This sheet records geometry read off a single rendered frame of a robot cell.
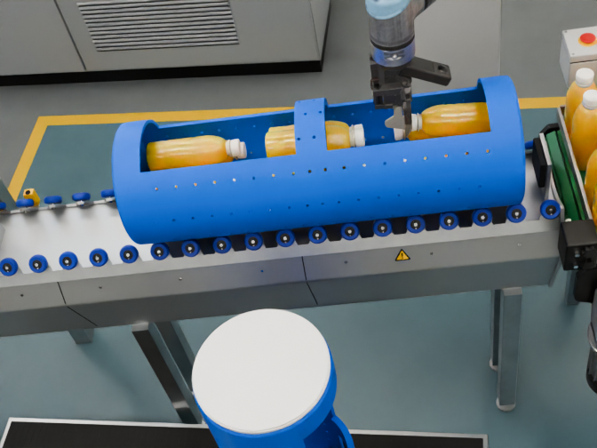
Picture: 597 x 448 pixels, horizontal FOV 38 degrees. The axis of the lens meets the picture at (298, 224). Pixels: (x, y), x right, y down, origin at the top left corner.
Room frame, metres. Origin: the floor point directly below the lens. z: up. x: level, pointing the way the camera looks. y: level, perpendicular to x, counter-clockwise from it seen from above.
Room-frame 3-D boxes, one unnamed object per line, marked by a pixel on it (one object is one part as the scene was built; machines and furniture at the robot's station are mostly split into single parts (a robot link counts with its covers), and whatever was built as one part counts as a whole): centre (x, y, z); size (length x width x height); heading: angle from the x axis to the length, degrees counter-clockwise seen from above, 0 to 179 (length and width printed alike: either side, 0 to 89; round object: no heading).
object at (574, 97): (1.42, -0.72, 1.00); 0.07 x 0.07 x 0.19
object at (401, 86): (1.39, -0.27, 1.27); 0.09 x 0.08 x 0.12; 80
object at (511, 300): (1.23, -0.49, 0.31); 0.06 x 0.06 x 0.63; 80
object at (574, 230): (1.08, -0.58, 0.95); 0.10 x 0.07 x 0.10; 170
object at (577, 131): (1.35, -0.70, 1.00); 0.07 x 0.07 x 0.19
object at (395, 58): (1.38, -0.27, 1.35); 0.10 x 0.09 x 0.05; 170
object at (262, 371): (0.92, 0.14, 1.03); 0.28 x 0.28 x 0.01
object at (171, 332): (1.54, 0.45, 0.31); 0.06 x 0.06 x 0.63; 80
